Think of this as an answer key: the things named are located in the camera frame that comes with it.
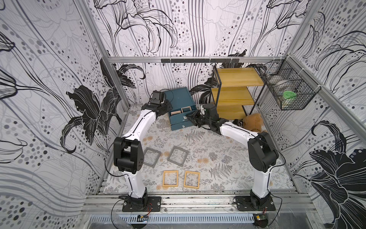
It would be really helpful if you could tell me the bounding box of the pink brooch box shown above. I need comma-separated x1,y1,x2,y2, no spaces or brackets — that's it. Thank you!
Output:
171,110,182,115
181,106,192,113

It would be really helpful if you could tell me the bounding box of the teal top drawer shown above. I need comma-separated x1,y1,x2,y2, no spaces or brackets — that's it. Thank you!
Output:
168,106,197,125

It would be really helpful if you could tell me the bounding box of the teal drawer cabinet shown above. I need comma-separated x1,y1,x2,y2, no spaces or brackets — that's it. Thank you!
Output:
164,87,196,110

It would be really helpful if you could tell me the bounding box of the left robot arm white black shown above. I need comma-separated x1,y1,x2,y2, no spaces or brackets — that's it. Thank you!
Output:
113,91,172,205

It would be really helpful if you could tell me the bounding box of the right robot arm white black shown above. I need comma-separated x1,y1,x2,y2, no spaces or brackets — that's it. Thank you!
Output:
187,104,279,201

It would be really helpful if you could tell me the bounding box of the grey brooch box right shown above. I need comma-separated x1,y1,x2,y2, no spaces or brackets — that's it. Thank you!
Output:
167,146,189,167

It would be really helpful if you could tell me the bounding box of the grey brooch box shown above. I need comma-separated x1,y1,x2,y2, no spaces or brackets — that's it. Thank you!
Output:
167,146,189,167
144,148,162,168

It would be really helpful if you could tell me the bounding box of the grey brooch box left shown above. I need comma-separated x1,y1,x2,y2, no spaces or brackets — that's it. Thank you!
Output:
144,148,162,168

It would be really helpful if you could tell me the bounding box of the yellow brooch box right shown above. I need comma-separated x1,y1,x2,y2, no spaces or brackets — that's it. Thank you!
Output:
184,171,200,189

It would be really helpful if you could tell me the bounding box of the yellow brooch box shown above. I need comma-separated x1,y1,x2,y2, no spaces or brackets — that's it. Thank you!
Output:
163,170,179,188
184,171,200,189

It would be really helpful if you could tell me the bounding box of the yellow brooch box left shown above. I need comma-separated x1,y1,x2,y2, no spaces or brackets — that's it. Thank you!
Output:
163,170,179,188

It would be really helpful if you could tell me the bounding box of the striped black white sock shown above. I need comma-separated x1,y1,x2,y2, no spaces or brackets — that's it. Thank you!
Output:
233,119,243,127

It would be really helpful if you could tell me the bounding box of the yellow black shelf rack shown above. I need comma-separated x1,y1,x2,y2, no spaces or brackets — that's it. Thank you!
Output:
209,65,265,120

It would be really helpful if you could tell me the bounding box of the brown teddy bear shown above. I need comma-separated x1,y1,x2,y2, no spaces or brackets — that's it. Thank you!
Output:
243,113,264,133

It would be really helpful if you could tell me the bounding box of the white bowl in basket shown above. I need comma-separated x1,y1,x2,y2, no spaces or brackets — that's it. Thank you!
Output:
274,80,292,88

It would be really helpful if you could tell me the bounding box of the green lid container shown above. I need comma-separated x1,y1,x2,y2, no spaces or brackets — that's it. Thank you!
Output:
282,91,297,105

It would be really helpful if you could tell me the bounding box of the black bar on wall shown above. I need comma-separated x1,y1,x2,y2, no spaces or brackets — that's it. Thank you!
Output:
161,58,239,64

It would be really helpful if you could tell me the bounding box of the black wire basket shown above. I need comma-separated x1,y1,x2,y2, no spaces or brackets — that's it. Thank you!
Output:
262,60,319,111

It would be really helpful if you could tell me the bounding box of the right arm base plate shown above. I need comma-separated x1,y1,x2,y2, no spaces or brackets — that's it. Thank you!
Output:
233,194,276,212

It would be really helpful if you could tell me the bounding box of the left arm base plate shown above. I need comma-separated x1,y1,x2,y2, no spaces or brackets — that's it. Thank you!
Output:
122,196,162,212

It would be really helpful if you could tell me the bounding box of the aluminium rail frame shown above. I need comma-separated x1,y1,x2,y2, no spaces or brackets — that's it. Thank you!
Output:
81,191,316,214

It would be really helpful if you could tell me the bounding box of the white slotted cable duct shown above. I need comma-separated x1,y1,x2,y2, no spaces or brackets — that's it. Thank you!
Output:
90,213,254,224

